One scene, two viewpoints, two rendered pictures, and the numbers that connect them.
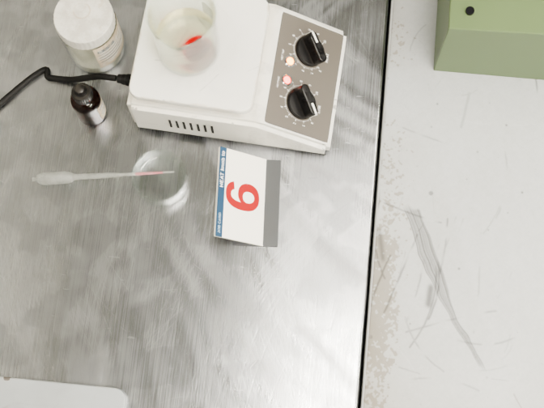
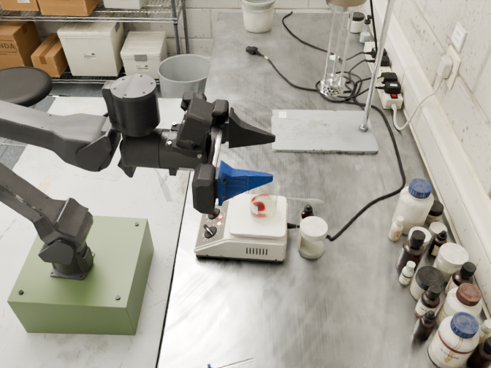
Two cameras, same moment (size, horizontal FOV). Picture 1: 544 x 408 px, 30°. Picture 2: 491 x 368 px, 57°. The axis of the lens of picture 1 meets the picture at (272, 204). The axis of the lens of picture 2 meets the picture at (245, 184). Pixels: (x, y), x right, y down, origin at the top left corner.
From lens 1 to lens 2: 108 cm
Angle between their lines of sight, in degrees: 62
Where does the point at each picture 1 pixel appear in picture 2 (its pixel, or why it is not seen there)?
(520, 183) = (123, 212)
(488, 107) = not seen: hidden behind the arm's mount
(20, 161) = (331, 208)
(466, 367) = not seen: hidden behind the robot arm
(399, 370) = not seen: hidden behind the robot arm
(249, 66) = (236, 207)
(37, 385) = (302, 148)
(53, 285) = (305, 174)
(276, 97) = (224, 209)
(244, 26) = (239, 221)
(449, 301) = (158, 177)
